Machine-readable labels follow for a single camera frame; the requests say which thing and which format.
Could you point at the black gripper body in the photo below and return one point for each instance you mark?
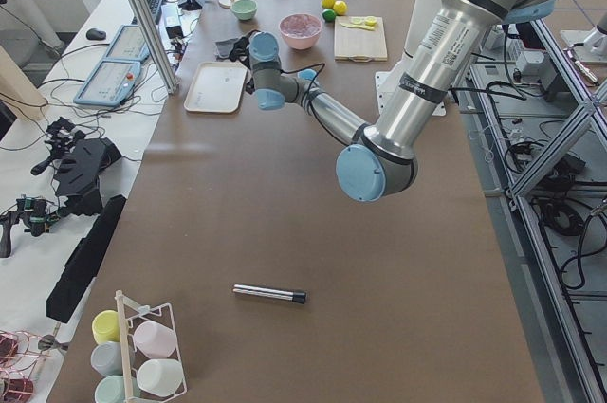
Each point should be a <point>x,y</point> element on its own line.
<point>241,51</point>

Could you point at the steel muddler black tip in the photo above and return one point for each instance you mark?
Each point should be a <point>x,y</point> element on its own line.
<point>299,297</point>

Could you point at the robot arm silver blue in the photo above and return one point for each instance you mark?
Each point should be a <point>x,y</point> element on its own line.
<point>378,159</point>

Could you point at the pink bowl of ice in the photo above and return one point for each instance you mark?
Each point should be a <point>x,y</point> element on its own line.
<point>300,31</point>

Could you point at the light blue plastic cup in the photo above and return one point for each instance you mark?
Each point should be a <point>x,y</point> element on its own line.
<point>307,74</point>

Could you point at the pink cup on rack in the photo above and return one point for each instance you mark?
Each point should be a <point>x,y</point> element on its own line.
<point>155,340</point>

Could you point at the yellow cup on rack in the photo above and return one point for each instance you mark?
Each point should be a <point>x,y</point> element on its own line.
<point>105,327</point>

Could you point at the grey cup on rack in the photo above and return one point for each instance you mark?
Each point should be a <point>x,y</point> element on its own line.
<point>106,359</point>

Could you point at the white cup on rack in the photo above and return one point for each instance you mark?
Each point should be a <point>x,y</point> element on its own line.
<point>161,377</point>

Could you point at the mint cup on rack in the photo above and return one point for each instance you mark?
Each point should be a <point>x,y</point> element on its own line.
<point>110,390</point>

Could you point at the grey folded cloth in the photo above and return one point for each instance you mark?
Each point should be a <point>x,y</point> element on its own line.
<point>224,48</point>

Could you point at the mint green bowl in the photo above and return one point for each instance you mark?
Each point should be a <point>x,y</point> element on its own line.
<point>244,10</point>

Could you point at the cream rabbit tray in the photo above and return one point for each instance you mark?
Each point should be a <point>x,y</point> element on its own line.
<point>216,88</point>

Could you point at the green lime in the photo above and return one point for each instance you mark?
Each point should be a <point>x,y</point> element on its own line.
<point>329,15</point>

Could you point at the whole yellow lemon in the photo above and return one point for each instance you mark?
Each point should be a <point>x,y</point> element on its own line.
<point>328,4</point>
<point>340,7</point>

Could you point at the yellow plastic knife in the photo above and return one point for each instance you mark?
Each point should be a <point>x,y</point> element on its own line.
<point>357,26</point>

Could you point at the blue teach pendant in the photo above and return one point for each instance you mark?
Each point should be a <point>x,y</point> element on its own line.
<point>110,82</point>
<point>128,44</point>

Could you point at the wooden cutting board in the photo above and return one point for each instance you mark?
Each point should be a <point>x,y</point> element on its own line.
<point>358,45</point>

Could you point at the black computer mouse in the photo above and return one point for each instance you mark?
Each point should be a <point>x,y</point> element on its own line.
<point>94,34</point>

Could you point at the black long plastic case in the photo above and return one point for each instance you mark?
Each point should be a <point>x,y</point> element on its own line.
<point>84,263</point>

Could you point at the steel jigger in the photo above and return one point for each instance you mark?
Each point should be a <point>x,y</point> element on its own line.
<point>48,342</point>

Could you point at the aluminium frame post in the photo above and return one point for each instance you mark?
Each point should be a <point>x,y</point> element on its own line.
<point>148,28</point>

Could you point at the white wire cup rack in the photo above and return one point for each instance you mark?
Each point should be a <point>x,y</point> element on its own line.
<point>131,315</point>

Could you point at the copper wire rack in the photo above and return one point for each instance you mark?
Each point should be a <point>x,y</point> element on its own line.
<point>21,357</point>

